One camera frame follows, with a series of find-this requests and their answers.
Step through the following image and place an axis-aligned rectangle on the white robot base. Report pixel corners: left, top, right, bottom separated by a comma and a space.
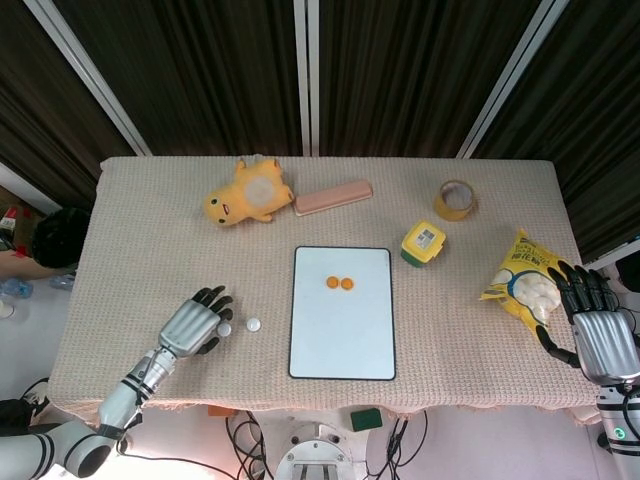
273, 418, 352, 480

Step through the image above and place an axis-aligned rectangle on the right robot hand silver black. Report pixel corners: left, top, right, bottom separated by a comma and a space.
534, 263, 640, 387

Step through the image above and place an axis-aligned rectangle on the white frame pole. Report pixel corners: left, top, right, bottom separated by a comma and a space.
455, 0, 560, 160
293, 0, 321, 157
33, 0, 152, 155

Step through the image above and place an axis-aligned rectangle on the yellow plush toy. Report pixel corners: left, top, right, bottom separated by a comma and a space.
202, 156, 295, 230

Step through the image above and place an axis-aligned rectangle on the green container yellow lid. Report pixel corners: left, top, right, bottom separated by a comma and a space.
399, 220, 447, 268

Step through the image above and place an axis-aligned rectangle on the black bag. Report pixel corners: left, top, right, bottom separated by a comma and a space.
31, 207, 92, 269

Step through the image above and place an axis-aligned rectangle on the yellow packing tape roll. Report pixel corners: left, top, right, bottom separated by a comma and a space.
432, 180, 478, 222

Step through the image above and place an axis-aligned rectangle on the green block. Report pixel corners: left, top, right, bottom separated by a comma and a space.
350, 408, 384, 433

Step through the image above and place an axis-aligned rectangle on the yellow snack bag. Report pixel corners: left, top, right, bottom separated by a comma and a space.
479, 228, 576, 331

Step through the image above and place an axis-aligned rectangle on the dark brown pleated curtain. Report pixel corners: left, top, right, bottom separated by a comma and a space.
0, 0, 640, 266

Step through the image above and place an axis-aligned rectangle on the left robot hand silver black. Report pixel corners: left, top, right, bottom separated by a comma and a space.
157, 285, 235, 359

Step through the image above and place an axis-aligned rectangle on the black floor cable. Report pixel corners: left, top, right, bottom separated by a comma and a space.
223, 409, 269, 480
363, 408, 432, 480

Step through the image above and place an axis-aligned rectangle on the white magnetic board black frame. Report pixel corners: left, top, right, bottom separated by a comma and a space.
287, 245, 397, 382

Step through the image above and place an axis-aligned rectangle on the pink pencil case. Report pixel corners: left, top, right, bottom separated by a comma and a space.
293, 179, 374, 218

